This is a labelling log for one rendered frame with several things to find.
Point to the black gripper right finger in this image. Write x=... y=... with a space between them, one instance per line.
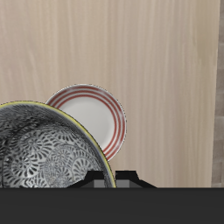
x=126 y=175

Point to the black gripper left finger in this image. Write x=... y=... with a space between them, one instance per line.
x=95 y=176

